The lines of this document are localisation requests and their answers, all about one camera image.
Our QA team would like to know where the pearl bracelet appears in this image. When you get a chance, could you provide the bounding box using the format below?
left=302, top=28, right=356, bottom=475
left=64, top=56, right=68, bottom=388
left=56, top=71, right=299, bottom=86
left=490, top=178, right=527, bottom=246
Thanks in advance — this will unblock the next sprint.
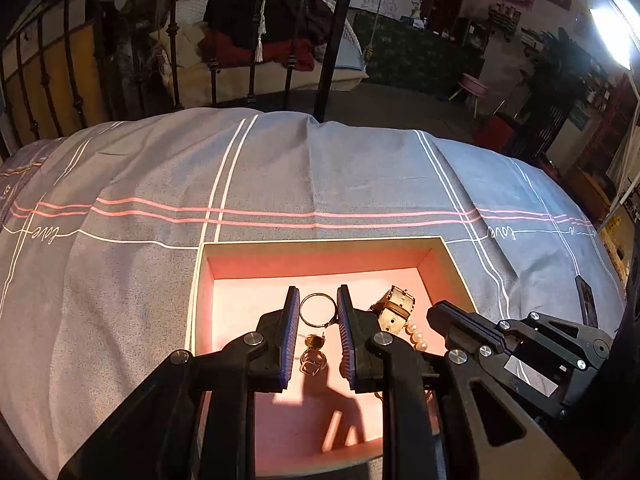
left=405, top=322, right=431, bottom=353

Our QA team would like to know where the small wall rack with bottles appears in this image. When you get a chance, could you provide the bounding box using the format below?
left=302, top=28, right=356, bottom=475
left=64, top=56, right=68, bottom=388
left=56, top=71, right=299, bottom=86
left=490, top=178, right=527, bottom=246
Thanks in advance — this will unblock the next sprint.
left=487, top=2, right=523, bottom=43

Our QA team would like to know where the green patterned counter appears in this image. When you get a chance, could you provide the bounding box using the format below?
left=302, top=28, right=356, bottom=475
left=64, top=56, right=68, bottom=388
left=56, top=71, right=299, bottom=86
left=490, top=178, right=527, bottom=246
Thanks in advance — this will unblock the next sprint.
left=352, top=10, right=486, bottom=96

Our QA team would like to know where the watch with tan strap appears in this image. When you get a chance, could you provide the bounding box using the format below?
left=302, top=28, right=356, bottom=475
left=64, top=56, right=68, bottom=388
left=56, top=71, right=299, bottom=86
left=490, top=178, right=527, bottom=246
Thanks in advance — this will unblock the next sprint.
left=369, top=285, right=417, bottom=336

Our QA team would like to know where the black garment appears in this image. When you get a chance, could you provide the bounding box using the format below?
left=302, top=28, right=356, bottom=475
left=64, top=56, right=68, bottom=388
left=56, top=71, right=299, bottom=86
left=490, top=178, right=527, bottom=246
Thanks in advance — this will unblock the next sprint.
left=204, top=0, right=336, bottom=51

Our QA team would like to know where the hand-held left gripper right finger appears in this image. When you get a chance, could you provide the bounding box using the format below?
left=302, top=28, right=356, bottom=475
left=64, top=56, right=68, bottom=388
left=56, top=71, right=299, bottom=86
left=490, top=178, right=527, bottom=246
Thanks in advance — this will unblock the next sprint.
left=336, top=284, right=571, bottom=480

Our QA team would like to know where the red bin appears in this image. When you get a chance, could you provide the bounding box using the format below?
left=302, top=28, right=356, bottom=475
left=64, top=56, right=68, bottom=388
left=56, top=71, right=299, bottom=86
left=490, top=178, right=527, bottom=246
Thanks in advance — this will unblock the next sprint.
left=475, top=115, right=516, bottom=153

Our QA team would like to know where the silver ring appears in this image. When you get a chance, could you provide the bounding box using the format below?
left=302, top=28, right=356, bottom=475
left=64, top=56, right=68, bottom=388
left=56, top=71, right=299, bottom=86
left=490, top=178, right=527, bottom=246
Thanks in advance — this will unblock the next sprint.
left=300, top=350, right=328, bottom=376

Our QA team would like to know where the dark red wooden cabinet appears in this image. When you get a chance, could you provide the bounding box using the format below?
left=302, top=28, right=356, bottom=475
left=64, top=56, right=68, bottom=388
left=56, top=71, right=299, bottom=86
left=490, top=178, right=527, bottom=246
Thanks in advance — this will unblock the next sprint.
left=575, top=75, right=640, bottom=201

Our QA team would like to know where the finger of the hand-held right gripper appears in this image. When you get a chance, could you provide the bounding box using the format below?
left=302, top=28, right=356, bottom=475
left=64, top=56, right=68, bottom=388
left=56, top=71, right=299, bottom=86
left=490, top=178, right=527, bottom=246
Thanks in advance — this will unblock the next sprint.
left=426, top=301, right=506, bottom=361
left=575, top=276, right=599, bottom=330

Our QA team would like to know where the dark potted plant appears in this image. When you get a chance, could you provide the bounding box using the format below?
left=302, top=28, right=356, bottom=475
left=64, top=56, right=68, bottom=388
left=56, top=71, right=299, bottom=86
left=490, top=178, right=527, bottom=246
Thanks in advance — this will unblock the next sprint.
left=520, top=30, right=586, bottom=156

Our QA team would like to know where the hanging rope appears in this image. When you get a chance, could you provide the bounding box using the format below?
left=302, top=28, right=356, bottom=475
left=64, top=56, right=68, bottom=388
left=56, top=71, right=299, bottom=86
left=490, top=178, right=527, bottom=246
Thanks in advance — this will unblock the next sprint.
left=364, top=0, right=392, bottom=61

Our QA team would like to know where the white tassel cord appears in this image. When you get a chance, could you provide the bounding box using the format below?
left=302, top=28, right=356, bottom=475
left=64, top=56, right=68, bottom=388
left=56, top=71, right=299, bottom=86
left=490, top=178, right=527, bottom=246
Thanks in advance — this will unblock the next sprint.
left=254, top=0, right=271, bottom=64

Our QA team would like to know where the grey box with pink inside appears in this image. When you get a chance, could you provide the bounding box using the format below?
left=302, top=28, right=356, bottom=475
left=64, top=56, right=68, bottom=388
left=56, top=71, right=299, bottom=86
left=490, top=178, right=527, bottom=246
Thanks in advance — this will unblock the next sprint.
left=185, top=235, right=478, bottom=478

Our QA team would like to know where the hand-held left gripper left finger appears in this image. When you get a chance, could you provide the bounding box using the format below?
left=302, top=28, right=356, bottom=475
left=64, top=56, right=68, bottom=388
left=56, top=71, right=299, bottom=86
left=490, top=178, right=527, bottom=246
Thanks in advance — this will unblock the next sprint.
left=57, top=286, right=301, bottom=480

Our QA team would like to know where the silver hoop earring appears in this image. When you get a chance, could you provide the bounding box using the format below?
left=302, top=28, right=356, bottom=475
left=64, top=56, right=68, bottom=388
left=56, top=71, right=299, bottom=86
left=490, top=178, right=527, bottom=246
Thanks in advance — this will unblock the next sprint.
left=299, top=293, right=337, bottom=330

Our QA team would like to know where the red garment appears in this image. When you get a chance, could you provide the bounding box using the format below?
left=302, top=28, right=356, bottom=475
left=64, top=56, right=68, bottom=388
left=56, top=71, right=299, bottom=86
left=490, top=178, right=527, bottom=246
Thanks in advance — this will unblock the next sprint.
left=199, top=30, right=316, bottom=72

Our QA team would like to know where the blue grey striped blanket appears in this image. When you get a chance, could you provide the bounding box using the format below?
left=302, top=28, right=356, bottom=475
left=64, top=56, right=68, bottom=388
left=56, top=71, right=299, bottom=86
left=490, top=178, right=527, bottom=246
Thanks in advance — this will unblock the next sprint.
left=0, top=107, right=628, bottom=480

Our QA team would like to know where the white floor lamp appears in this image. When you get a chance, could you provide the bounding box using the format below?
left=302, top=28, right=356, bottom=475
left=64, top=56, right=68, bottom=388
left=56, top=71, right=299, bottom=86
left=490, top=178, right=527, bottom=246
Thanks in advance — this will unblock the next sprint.
left=587, top=0, right=640, bottom=226

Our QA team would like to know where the black iron bed frame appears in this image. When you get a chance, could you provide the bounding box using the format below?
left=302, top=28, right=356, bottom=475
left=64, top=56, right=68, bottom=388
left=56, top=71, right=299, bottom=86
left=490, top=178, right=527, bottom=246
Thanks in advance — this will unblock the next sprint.
left=0, top=0, right=356, bottom=161

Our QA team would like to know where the wooden crate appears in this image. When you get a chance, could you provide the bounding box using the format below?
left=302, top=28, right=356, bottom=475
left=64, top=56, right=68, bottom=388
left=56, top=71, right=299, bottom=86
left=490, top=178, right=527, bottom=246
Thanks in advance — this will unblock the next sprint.
left=565, top=165, right=616, bottom=216

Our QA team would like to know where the pink stool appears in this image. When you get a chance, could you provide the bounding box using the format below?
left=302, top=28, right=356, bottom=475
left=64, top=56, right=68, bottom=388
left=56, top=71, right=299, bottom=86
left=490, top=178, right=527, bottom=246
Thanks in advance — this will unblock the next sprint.
left=447, top=72, right=493, bottom=111

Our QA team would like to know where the cream sofa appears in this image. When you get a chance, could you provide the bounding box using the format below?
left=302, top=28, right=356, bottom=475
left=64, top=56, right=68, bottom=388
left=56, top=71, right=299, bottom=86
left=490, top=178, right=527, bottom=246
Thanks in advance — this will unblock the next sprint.
left=150, top=0, right=371, bottom=111

